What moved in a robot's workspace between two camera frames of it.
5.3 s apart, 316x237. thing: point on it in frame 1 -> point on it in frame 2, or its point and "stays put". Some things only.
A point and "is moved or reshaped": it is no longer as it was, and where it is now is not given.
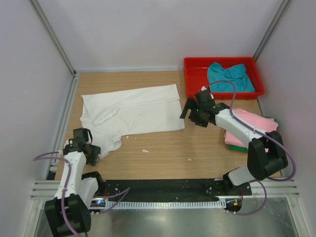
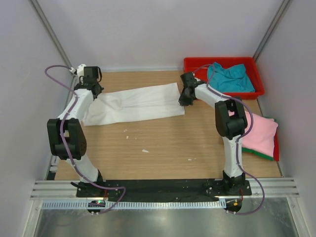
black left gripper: (95, 151) -> (101, 89)
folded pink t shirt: (262, 124) stays put
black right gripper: (191, 104) -> (182, 101)
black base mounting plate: (175, 189) stays put
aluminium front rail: (286, 187) stays put
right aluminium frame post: (272, 28) stays put
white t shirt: (108, 115) is moved or reshaped
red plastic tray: (196, 76) stays put
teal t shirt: (237, 74) stays put
